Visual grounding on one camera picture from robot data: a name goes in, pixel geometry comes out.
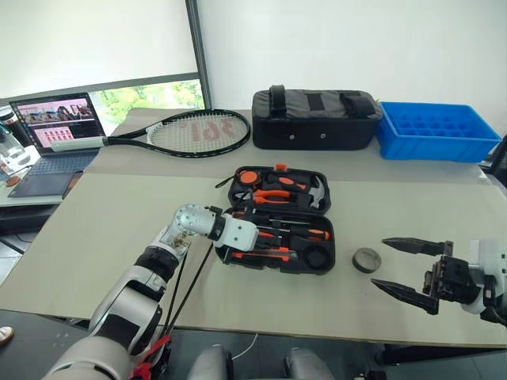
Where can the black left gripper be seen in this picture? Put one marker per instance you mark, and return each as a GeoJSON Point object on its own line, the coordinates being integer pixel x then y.
{"type": "Point", "coordinates": [269, 243]}

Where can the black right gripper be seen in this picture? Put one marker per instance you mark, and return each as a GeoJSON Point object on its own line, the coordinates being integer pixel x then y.
{"type": "Point", "coordinates": [451, 281]}

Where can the orange black utility knife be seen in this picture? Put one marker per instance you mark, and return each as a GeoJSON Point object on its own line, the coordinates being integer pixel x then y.
{"type": "Point", "coordinates": [273, 250]}

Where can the black orange Phillips screwdriver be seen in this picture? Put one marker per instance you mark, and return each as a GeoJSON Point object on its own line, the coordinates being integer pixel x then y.
{"type": "Point", "coordinates": [269, 234]}

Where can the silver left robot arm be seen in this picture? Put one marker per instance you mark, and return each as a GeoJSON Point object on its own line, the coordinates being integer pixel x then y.
{"type": "Point", "coordinates": [126, 285]}

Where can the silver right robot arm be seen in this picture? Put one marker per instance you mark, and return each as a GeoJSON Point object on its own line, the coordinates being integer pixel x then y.
{"type": "Point", "coordinates": [495, 314]}

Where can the black plastic tool case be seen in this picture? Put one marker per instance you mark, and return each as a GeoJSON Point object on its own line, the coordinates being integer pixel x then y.
{"type": "Point", "coordinates": [277, 270]}

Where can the black tape roll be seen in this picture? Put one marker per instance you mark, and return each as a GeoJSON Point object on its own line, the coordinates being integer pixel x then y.
{"type": "Point", "coordinates": [356, 266]}

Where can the orange black tape measure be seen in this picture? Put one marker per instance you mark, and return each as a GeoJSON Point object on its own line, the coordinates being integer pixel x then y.
{"type": "Point", "coordinates": [248, 177]}

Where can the black fabric bag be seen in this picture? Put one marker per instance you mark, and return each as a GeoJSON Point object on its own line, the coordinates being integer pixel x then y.
{"type": "Point", "coordinates": [313, 130]}

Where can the blue plastic compartment crate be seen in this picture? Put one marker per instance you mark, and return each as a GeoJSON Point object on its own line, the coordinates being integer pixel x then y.
{"type": "Point", "coordinates": [435, 150]}

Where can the grey rounded shape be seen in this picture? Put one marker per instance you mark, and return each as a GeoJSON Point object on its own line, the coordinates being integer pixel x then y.
{"type": "Point", "coordinates": [210, 364]}
{"type": "Point", "coordinates": [309, 366]}

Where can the black mesh chair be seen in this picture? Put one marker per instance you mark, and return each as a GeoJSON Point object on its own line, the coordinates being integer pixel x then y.
{"type": "Point", "coordinates": [500, 158]}

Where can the black white tennis racket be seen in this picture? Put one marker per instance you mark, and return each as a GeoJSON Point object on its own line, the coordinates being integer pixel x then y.
{"type": "Point", "coordinates": [75, 144]}

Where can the open laptop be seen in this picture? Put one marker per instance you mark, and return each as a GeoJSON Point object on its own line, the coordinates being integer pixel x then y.
{"type": "Point", "coordinates": [59, 118]}

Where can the grey side desk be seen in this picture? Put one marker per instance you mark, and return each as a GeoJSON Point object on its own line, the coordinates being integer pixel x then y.
{"type": "Point", "coordinates": [24, 221]}

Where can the brown round coaster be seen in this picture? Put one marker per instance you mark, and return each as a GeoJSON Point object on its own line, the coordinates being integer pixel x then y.
{"type": "Point", "coordinates": [14, 182]}

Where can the beige shoe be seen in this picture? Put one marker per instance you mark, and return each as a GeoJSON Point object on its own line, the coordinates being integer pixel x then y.
{"type": "Point", "coordinates": [4, 335]}

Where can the clear jar black lid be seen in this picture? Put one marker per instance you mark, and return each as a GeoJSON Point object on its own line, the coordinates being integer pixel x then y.
{"type": "Point", "coordinates": [8, 134]}

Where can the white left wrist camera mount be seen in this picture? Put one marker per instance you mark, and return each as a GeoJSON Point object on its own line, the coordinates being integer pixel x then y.
{"type": "Point", "coordinates": [237, 233]}

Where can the dark grey window frame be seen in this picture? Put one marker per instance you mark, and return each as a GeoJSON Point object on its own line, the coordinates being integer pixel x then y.
{"type": "Point", "coordinates": [198, 47]}

